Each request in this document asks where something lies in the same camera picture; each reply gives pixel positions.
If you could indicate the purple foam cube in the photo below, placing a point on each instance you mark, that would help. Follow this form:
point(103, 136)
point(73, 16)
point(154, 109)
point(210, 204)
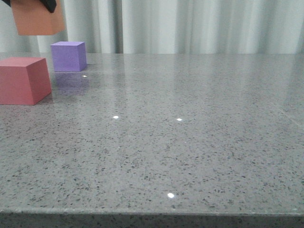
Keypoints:
point(69, 56)

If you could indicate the red foam cube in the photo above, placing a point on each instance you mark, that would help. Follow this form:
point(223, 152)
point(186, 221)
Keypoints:
point(23, 80)

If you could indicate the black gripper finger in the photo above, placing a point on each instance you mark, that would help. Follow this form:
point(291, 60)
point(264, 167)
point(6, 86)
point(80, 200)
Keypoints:
point(50, 5)
point(7, 2)

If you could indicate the pale green curtain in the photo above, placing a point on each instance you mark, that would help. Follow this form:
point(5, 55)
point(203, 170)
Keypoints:
point(170, 26)

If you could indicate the orange foam cube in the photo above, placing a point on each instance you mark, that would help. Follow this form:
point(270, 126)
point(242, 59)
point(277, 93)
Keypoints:
point(32, 18)

